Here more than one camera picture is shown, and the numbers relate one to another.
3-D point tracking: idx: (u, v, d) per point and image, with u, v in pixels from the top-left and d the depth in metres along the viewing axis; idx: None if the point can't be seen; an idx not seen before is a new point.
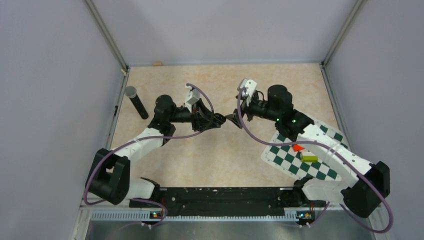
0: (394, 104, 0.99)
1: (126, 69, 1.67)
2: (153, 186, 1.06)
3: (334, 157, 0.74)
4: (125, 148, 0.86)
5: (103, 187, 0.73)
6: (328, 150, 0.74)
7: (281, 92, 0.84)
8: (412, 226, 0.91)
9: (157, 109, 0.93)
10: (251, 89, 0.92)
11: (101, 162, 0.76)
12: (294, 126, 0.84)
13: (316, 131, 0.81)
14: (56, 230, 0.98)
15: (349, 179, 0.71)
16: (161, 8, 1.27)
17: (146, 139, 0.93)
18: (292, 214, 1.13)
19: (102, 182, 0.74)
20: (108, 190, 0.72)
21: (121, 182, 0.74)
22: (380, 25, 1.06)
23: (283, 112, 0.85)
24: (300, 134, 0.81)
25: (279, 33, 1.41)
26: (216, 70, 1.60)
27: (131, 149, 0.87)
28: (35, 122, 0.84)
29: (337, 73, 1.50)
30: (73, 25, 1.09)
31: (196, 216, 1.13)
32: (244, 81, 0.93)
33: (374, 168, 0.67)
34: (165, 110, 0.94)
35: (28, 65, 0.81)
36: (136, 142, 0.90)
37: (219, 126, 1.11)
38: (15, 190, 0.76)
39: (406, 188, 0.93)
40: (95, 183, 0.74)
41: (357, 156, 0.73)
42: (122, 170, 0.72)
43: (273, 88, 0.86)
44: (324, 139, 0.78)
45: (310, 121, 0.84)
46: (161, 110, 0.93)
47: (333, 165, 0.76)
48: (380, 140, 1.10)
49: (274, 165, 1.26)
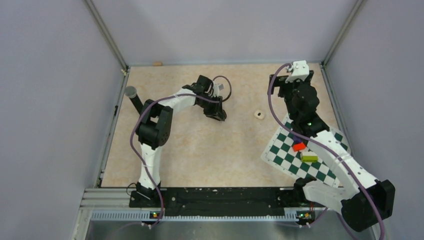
0: (394, 103, 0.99)
1: (126, 69, 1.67)
2: (158, 180, 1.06)
3: (340, 166, 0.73)
4: (168, 101, 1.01)
5: (149, 132, 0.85)
6: (336, 158, 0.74)
7: (309, 94, 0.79)
8: (412, 227, 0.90)
9: (207, 78, 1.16)
10: (300, 71, 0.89)
11: (147, 108, 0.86)
12: (308, 129, 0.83)
13: (329, 137, 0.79)
14: (56, 230, 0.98)
15: (351, 190, 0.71)
16: (162, 9, 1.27)
17: (184, 96, 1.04)
18: (293, 214, 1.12)
19: (148, 127, 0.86)
20: (154, 133, 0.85)
21: (167, 127, 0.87)
22: (380, 24, 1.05)
23: (304, 114, 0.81)
24: (313, 137, 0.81)
25: (279, 33, 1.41)
26: (215, 70, 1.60)
27: (171, 102, 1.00)
28: (34, 124, 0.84)
29: (336, 73, 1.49)
30: (72, 26, 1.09)
31: (197, 216, 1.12)
32: (301, 61, 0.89)
33: (378, 184, 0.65)
34: (207, 79, 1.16)
35: (27, 66, 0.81)
36: (176, 97, 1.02)
37: (223, 120, 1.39)
38: (14, 190, 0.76)
39: (405, 189, 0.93)
40: (144, 128, 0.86)
41: (365, 169, 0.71)
42: (167, 116, 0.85)
43: (304, 88, 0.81)
44: (335, 147, 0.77)
45: (326, 127, 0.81)
46: (205, 77, 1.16)
47: (338, 173, 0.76)
48: (380, 140, 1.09)
49: (274, 165, 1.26)
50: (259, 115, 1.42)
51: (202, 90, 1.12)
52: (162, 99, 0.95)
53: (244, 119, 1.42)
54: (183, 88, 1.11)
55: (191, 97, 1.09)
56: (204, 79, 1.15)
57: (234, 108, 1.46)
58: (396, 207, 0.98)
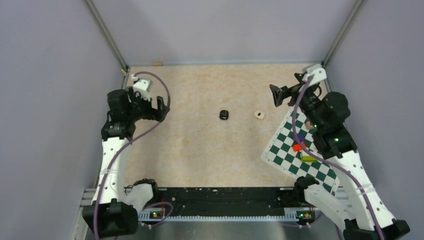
0: (394, 103, 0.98)
1: (126, 69, 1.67)
2: (148, 187, 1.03)
3: (359, 198, 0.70)
4: (104, 189, 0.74)
5: (114, 227, 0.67)
6: (358, 189, 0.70)
7: (339, 105, 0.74)
8: (413, 227, 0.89)
9: (118, 97, 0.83)
10: (317, 77, 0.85)
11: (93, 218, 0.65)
12: (333, 144, 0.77)
13: (354, 162, 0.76)
14: (55, 230, 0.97)
15: (364, 224, 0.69)
16: (161, 8, 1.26)
17: (114, 164, 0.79)
18: (293, 214, 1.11)
19: (108, 225, 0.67)
20: (121, 226, 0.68)
21: (128, 216, 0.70)
22: (381, 24, 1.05)
23: (330, 126, 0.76)
24: (338, 158, 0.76)
25: (279, 33, 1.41)
26: (216, 70, 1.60)
27: (111, 185, 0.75)
28: (33, 123, 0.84)
29: (336, 73, 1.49)
30: (72, 25, 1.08)
31: (197, 216, 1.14)
32: (317, 67, 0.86)
33: (395, 225, 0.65)
34: (120, 97, 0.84)
35: (26, 66, 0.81)
36: (110, 174, 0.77)
37: (225, 119, 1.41)
38: (14, 188, 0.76)
39: (406, 188, 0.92)
40: (102, 231, 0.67)
41: (384, 206, 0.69)
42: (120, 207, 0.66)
43: (332, 97, 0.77)
44: (359, 174, 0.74)
45: (353, 147, 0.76)
46: (114, 102, 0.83)
47: (353, 202, 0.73)
48: (380, 140, 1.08)
49: (274, 165, 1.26)
50: (259, 115, 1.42)
51: (123, 113, 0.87)
52: (100, 192, 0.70)
53: (244, 119, 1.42)
54: (108, 137, 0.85)
55: (118, 139, 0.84)
56: (112, 98, 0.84)
57: (234, 109, 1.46)
58: (398, 207, 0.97)
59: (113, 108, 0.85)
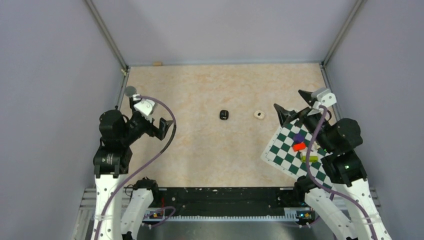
0: (394, 103, 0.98)
1: (126, 69, 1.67)
2: (147, 192, 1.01)
3: (365, 227, 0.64)
4: (99, 236, 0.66)
5: None
6: (363, 219, 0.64)
7: (353, 133, 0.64)
8: (412, 227, 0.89)
9: (111, 124, 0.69)
10: (326, 105, 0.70)
11: None
12: (343, 172, 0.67)
13: (363, 189, 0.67)
14: (55, 230, 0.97)
15: None
16: (161, 8, 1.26)
17: (109, 207, 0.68)
18: (292, 214, 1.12)
19: None
20: None
21: None
22: (381, 24, 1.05)
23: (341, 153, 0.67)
24: (346, 186, 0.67)
25: (279, 33, 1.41)
26: (216, 70, 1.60)
27: (107, 232, 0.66)
28: (34, 123, 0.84)
29: (336, 73, 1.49)
30: (72, 26, 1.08)
31: (196, 216, 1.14)
32: (327, 92, 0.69)
33: None
34: (114, 125, 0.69)
35: (27, 66, 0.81)
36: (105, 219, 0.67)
37: (225, 119, 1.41)
38: (14, 188, 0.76)
39: (405, 188, 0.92)
40: None
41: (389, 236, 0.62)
42: None
43: (344, 122, 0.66)
44: (366, 203, 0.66)
45: (363, 175, 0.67)
46: (107, 130, 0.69)
47: (357, 229, 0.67)
48: (380, 140, 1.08)
49: (274, 165, 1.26)
50: (259, 115, 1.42)
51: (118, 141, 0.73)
52: None
53: (244, 119, 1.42)
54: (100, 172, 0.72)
55: (112, 177, 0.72)
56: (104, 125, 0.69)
57: (234, 108, 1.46)
58: (397, 206, 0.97)
59: (106, 135, 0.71)
